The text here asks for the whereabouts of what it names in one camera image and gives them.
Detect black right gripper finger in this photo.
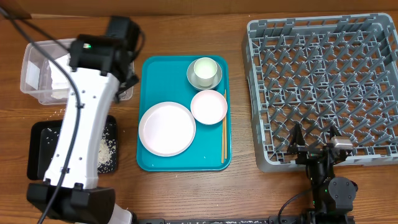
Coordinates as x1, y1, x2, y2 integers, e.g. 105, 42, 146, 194
329, 125, 341, 138
287, 123, 305, 154

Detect large pink plate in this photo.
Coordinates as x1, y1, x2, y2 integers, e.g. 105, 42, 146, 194
139, 101, 196, 157

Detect grey metal bowl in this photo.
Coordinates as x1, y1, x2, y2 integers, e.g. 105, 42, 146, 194
187, 60, 223, 91

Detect white paper napkin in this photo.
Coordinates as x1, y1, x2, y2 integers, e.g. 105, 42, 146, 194
49, 54, 70, 100

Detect wooden chopstick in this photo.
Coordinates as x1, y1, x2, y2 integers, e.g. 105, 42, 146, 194
223, 90, 228, 162
221, 118, 225, 164

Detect pale green cup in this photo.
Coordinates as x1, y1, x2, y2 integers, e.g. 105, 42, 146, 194
193, 57, 218, 87

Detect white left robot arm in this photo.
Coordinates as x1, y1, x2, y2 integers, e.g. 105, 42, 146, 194
27, 16, 144, 223

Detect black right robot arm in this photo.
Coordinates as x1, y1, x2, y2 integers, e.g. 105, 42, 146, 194
277, 123, 358, 223

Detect grey dishwasher rack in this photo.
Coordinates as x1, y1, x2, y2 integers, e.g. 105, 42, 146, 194
242, 13, 397, 172

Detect teal serving tray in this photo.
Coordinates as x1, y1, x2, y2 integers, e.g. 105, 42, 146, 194
136, 55, 232, 172

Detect rice pile on tray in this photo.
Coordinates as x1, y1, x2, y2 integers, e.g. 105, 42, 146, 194
38, 121, 118, 175

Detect spilled rice grains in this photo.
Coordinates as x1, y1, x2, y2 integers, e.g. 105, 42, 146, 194
47, 108, 66, 120

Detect clear plastic bin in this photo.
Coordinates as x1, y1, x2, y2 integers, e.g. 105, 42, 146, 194
19, 39, 134, 105

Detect black tray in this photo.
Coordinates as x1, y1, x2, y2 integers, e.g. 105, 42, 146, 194
27, 115, 118, 180

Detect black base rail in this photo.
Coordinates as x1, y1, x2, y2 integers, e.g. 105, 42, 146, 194
133, 215, 355, 224

